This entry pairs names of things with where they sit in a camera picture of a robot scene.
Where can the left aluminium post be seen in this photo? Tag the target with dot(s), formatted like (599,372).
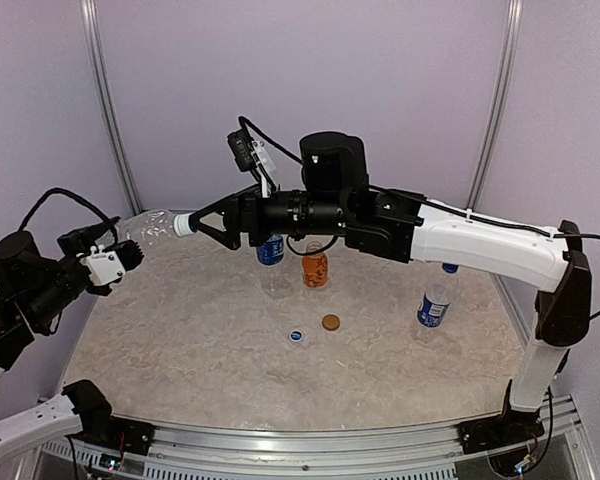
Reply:
(95,49)

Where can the aluminium post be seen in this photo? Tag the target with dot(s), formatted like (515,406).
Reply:
(498,102)
(95,49)

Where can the right aluminium post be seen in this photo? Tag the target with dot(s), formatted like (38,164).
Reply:
(498,102)

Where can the blue label bottle standing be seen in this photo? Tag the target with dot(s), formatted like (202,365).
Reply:
(438,296)

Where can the white bottle cap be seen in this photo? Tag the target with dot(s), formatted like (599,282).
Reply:
(296,337)

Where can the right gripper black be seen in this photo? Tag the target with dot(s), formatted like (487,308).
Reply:
(234,218)

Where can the clear bottle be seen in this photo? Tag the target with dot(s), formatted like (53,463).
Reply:
(149,229)

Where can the aluminium front rail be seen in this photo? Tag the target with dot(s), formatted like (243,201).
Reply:
(426,451)

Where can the orange drink bottle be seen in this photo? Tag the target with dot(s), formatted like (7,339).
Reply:
(315,265)

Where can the blue white cap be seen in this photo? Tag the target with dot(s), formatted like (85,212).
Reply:
(182,226)

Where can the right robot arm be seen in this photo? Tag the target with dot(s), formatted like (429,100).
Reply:
(338,200)

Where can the brown bottle cap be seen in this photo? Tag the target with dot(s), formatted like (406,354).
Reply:
(331,322)

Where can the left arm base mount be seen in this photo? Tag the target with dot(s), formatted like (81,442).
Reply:
(110,420)

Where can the blue label bottle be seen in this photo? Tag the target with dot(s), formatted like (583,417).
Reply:
(438,296)
(270,256)

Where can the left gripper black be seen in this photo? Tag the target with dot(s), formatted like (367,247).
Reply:
(81,236)

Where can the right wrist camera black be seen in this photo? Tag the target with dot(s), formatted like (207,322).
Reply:
(252,157)

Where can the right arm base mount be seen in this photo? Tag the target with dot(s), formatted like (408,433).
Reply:
(508,427)

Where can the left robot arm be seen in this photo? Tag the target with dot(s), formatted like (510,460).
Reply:
(34,291)

